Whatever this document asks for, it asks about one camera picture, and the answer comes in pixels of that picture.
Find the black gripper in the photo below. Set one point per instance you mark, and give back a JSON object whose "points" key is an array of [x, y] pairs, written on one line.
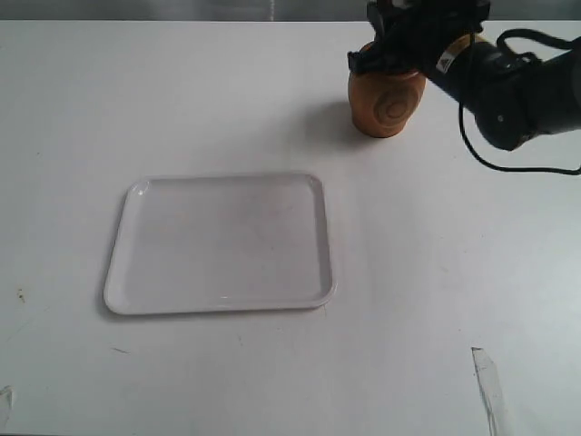
{"points": [[413, 35]]}

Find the brown wooden pestle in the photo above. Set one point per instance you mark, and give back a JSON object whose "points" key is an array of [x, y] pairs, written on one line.
{"points": [[451, 53]]}

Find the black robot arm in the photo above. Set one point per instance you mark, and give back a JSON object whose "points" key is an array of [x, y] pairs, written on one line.
{"points": [[524, 85]]}

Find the brown wooden mortar cup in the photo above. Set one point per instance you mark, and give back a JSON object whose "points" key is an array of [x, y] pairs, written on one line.
{"points": [[381, 103]]}

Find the white rectangular plastic tray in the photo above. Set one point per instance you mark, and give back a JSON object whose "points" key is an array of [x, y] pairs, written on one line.
{"points": [[221, 243]]}

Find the clear tape strip right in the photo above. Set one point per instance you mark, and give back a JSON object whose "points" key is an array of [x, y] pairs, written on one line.
{"points": [[490, 392]]}

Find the clear tape strip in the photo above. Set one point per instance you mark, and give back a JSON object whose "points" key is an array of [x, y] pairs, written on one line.
{"points": [[6, 405], [490, 392]]}

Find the clear tape strip left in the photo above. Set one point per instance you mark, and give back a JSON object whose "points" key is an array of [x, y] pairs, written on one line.
{"points": [[6, 405]]}

